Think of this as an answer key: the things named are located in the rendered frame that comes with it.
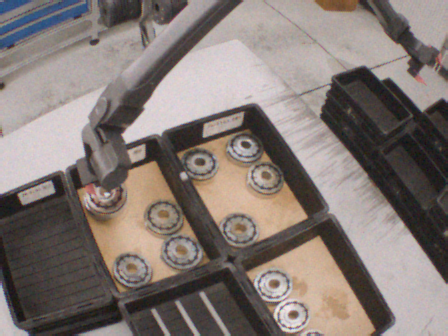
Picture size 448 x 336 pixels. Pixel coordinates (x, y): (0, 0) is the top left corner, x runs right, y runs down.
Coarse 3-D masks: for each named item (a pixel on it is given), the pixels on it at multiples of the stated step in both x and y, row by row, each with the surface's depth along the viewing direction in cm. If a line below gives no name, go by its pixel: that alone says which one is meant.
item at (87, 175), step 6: (84, 156) 84; (78, 162) 83; (84, 162) 84; (78, 168) 83; (84, 168) 83; (90, 168) 81; (84, 174) 82; (90, 174) 82; (96, 174) 82; (84, 180) 81; (90, 180) 82; (96, 180) 82; (84, 186) 81
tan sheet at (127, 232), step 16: (128, 176) 121; (144, 176) 122; (160, 176) 122; (80, 192) 115; (128, 192) 118; (144, 192) 119; (160, 192) 119; (128, 208) 115; (144, 208) 116; (96, 224) 111; (112, 224) 111; (128, 224) 112; (144, 224) 113; (96, 240) 108; (112, 240) 109; (128, 240) 109; (144, 240) 110; (160, 240) 111; (112, 256) 106; (144, 256) 108; (112, 272) 103; (128, 272) 104; (160, 272) 106; (176, 272) 106
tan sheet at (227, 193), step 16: (208, 144) 131; (224, 144) 131; (224, 160) 128; (224, 176) 125; (240, 176) 126; (208, 192) 121; (224, 192) 122; (240, 192) 123; (288, 192) 124; (208, 208) 118; (224, 208) 119; (240, 208) 120; (256, 208) 120; (272, 208) 121; (288, 208) 121; (272, 224) 118; (288, 224) 118
